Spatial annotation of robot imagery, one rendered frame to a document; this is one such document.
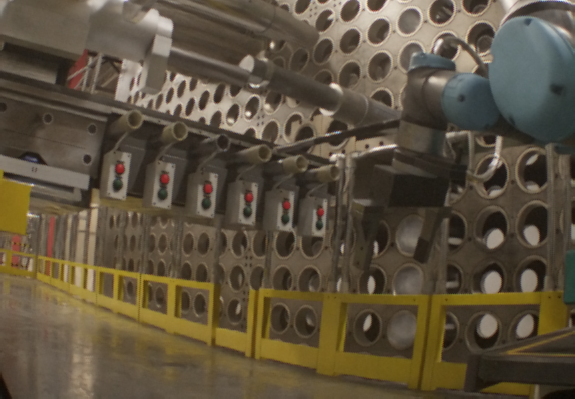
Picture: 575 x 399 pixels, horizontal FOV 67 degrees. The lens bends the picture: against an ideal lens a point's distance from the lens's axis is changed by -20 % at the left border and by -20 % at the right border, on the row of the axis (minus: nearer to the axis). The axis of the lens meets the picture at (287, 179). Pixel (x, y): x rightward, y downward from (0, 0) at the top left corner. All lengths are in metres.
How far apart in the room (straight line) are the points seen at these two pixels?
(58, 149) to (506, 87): 1.48
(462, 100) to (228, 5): 1.42
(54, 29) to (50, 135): 0.37
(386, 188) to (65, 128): 1.24
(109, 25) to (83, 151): 0.53
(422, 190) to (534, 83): 0.37
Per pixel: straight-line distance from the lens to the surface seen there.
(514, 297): 1.80
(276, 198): 2.01
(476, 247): 2.84
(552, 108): 0.47
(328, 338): 2.34
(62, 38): 1.80
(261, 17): 2.04
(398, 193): 0.76
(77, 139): 1.77
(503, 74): 0.52
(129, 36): 2.06
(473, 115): 0.66
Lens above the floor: 0.39
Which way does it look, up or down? 12 degrees up
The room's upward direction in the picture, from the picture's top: 4 degrees clockwise
